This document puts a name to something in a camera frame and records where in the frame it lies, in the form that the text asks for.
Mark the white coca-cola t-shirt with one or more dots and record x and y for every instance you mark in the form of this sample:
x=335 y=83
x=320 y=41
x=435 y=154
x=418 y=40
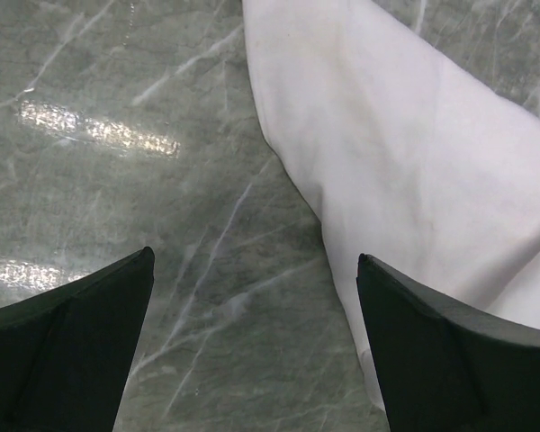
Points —
x=401 y=154

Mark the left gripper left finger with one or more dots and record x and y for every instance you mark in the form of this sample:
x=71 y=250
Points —
x=65 y=354

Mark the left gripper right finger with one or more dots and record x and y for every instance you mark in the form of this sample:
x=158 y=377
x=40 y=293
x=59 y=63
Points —
x=443 y=365

